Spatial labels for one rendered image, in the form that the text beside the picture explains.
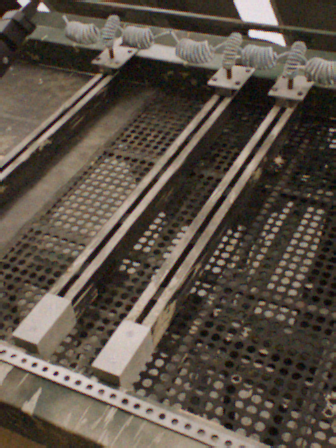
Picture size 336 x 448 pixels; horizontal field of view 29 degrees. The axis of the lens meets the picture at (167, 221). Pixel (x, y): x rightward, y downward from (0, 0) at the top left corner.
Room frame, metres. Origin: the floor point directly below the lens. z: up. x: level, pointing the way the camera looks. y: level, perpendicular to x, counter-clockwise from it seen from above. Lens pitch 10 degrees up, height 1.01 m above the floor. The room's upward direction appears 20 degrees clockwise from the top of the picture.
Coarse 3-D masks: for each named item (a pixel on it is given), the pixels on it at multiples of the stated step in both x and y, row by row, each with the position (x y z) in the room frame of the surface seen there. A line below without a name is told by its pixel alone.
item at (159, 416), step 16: (0, 352) 1.36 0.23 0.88; (16, 352) 1.35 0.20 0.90; (32, 368) 1.32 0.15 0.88; (48, 368) 1.31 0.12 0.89; (64, 384) 1.29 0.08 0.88; (80, 384) 1.28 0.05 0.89; (96, 384) 1.28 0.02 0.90; (112, 400) 1.25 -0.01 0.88; (128, 400) 1.24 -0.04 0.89; (144, 416) 1.22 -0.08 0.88; (160, 416) 1.22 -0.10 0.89; (176, 416) 1.21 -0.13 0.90; (176, 432) 1.20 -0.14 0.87; (192, 432) 1.19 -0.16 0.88; (208, 432) 1.18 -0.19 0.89
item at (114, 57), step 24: (120, 48) 2.06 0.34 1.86; (120, 72) 2.04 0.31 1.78; (96, 96) 1.96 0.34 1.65; (48, 120) 1.88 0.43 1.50; (72, 120) 1.90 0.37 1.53; (24, 144) 1.81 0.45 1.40; (48, 144) 1.83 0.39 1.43; (0, 168) 1.75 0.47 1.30; (24, 168) 1.78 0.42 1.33; (0, 192) 1.72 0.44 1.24
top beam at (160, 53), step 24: (24, 48) 2.25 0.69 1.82; (48, 48) 2.19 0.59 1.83; (72, 48) 2.14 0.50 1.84; (96, 48) 2.10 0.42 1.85; (168, 48) 2.04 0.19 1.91; (96, 72) 2.16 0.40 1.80; (144, 72) 2.06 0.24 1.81; (168, 72) 2.02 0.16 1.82; (192, 72) 1.97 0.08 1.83; (216, 72) 1.93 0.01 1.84; (264, 72) 1.88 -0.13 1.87; (264, 96) 1.91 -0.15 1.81; (312, 96) 1.83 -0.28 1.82
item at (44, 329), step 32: (224, 64) 1.80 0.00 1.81; (224, 96) 1.86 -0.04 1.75; (192, 128) 1.77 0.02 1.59; (224, 128) 1.87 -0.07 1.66; (160, 160) 1.69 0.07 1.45; (192, 160) 1.73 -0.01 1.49; (160, 192) 1.62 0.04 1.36; (128, 224) 1.54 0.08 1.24; (96, 256) 1.52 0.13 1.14; (64, 288) 1.44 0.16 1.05; (96, 288) 1.48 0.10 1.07; (32, 320) 1.38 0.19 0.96; (64, 320) 1.40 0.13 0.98
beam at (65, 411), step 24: (0, 360) 1.35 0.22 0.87; (48, 360) 1.33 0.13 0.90; (0, 384) 1.31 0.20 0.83; (24, 384) 1.30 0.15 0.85; (48, 384) 1.30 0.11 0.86; (0, 408) 1.31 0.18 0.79; (24, 408) 1.27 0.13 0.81; (48, 408) 1.26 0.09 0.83; (72, 408) 1.26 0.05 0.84; (96, 408) 1.25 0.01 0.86; (168, 408) 1.23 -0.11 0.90; (24, 432) 1.34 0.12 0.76; (48, 432) 1.28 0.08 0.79; (72, 432) 1.23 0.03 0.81; (96, 432) 1.22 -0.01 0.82; (120, 432) 1.21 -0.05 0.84; (144, 432) 1.20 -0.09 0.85; (168, 432) 1.20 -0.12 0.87
